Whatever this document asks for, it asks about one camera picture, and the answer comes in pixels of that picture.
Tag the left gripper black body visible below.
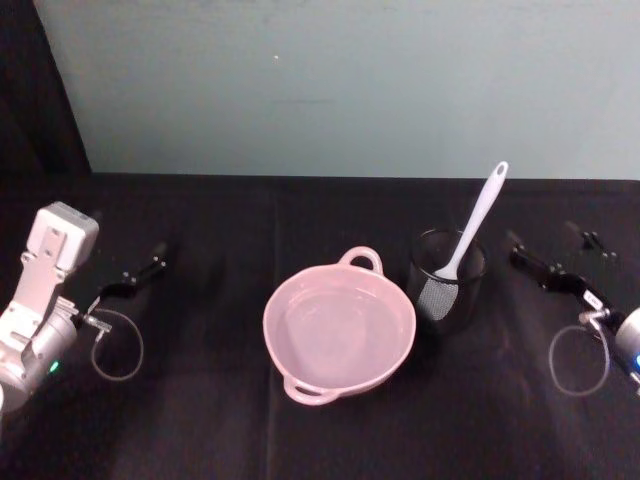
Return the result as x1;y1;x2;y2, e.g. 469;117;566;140
62;259;110;317

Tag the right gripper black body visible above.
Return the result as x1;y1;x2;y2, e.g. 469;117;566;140
581;259;640;315

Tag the black mesh cup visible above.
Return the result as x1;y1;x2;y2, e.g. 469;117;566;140
406;228;489;337

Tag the white silicone spatula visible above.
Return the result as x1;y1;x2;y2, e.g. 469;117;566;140
416;160;510;323

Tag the black hanging fabric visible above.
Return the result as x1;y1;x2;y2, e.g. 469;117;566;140
0;0;92;177

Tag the black table cloth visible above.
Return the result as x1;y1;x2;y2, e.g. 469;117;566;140
0;171;640;480

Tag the left gripper thin dark cable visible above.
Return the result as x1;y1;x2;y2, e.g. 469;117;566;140
82;308;146;383

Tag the gripper thin dark cable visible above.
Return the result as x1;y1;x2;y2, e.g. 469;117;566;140
548;310;613;398
82;308;146;383

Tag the right gripper thin dark cable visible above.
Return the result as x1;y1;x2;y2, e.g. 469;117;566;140
548;310;613;398

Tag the pink two-handled bowl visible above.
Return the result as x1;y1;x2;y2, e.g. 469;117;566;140
262;245;418;407

